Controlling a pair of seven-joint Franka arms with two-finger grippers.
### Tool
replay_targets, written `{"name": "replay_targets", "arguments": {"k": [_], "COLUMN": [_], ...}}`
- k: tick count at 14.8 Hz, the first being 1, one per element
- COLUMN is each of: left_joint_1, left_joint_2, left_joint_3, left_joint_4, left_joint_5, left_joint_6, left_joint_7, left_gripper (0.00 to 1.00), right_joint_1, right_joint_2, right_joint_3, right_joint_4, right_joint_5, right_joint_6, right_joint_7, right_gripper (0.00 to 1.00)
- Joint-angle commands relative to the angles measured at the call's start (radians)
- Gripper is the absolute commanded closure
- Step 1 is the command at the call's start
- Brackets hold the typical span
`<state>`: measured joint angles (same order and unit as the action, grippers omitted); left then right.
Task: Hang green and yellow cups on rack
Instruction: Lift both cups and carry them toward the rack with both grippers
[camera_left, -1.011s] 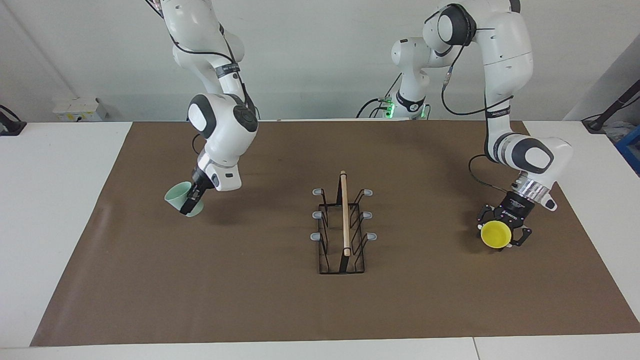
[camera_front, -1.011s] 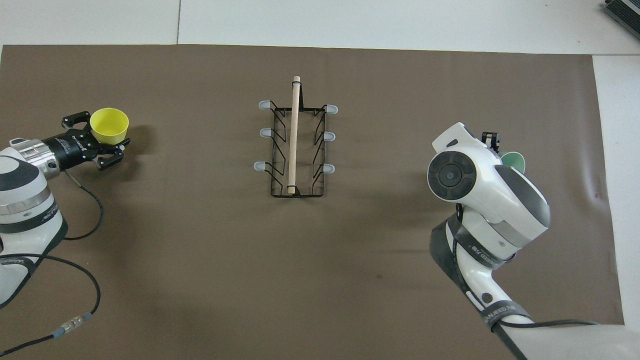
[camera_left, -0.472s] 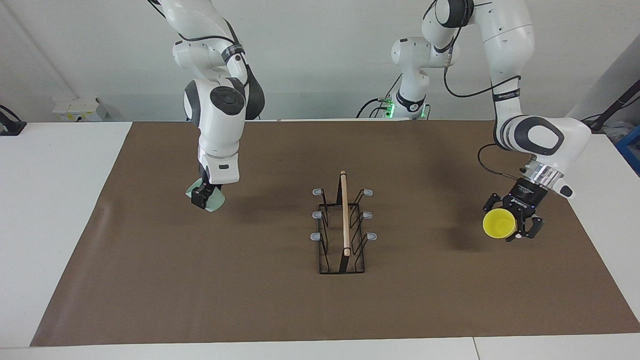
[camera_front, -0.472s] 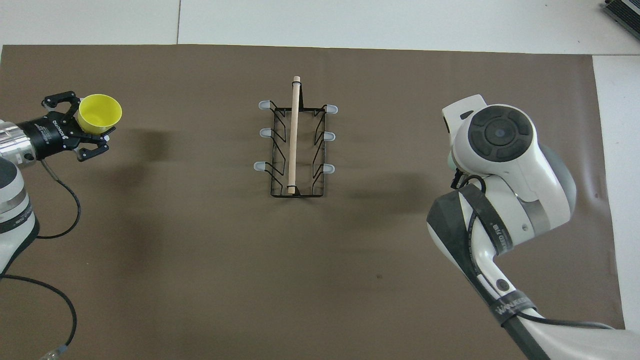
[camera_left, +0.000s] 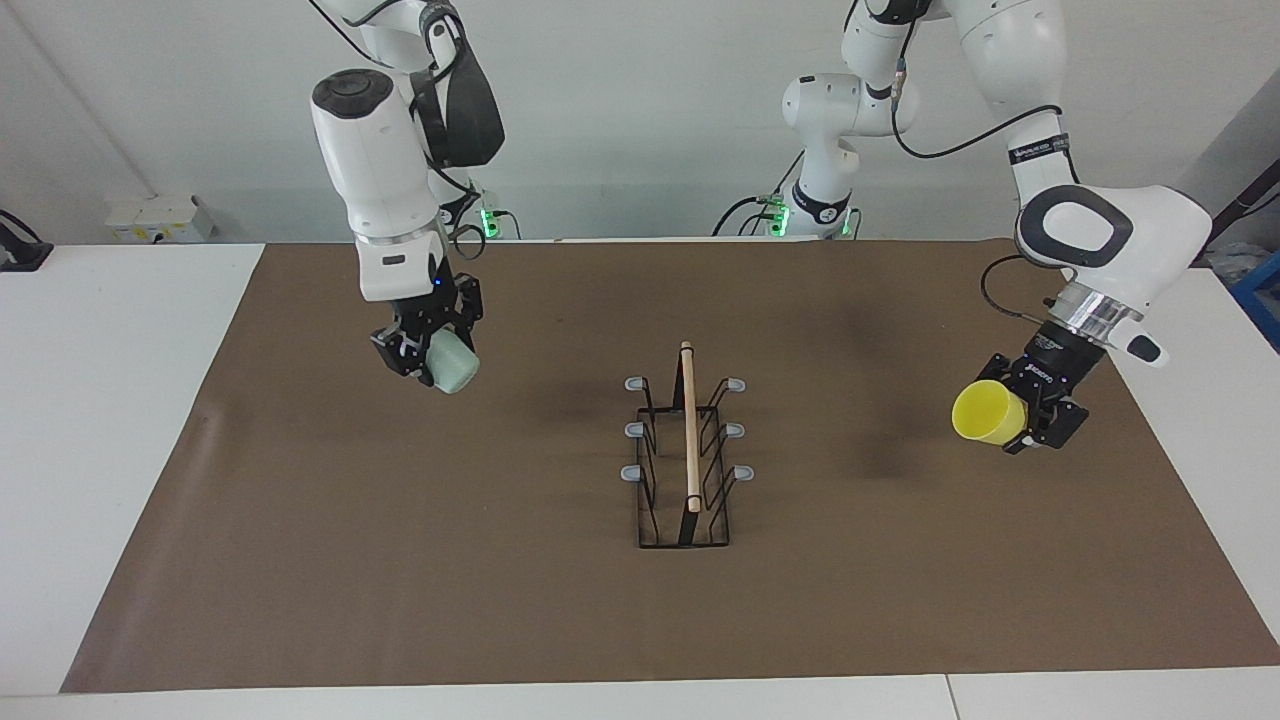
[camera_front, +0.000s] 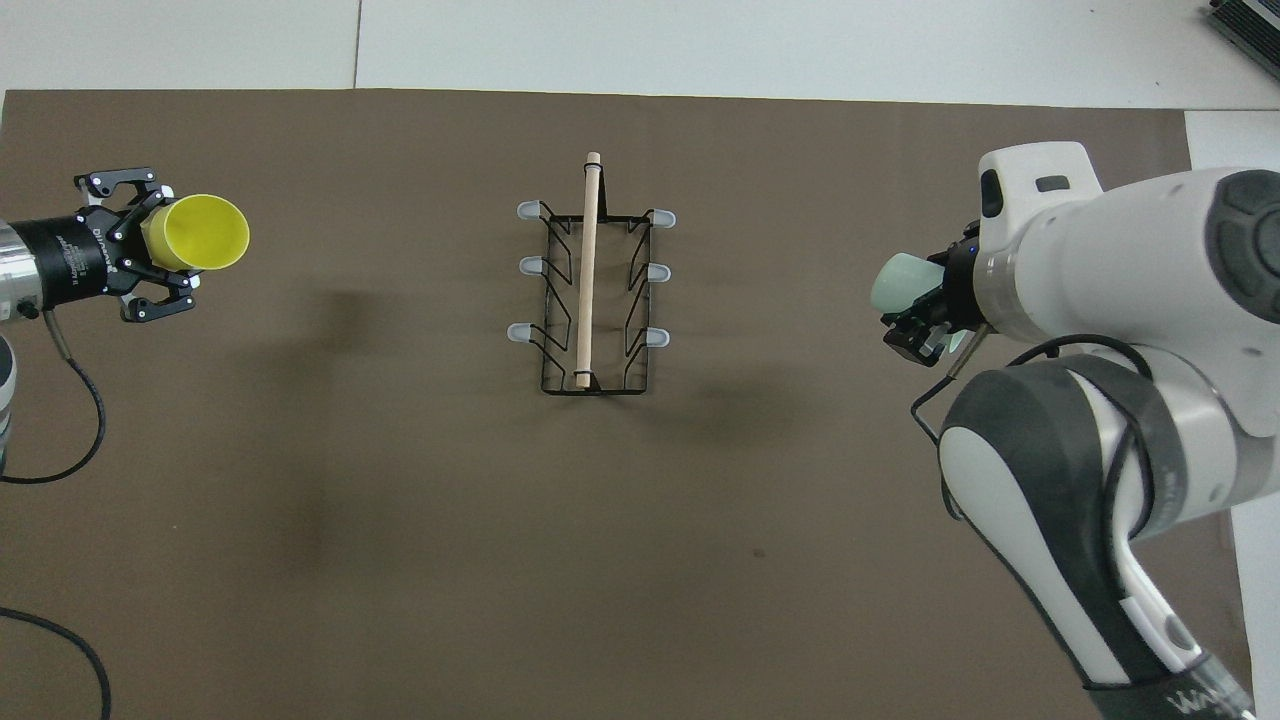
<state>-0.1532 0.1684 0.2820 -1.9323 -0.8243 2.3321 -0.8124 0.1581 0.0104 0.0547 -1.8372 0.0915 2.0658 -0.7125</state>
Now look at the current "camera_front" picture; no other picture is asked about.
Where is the pale green plastic cup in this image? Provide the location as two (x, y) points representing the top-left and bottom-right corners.
(869, 252), (971, 357)

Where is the black wire cup rack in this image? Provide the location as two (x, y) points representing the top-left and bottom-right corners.
(507, 180), (678, 397)

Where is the wooden rack handle rod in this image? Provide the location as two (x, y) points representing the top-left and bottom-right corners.
(574, 151), (603, 389)

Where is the dark grey ribbed device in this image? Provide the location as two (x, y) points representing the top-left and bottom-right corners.
(1200, 0), (1280, 57)

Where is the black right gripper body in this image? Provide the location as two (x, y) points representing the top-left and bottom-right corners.
(938, 225), (991, 333)

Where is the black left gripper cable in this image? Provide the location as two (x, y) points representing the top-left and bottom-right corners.
(0, 305), (108, 486)

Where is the brown table mat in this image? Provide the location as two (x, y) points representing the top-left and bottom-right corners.
(0, 88), (1259, 720)

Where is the yellow plastic cup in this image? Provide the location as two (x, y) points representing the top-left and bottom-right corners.
(139, 193), (252, 274)

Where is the black cable loop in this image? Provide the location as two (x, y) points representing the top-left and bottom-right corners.
(0, 605), (112, 720)

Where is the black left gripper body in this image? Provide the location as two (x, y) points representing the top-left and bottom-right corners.
(18, 206), (143, 303)

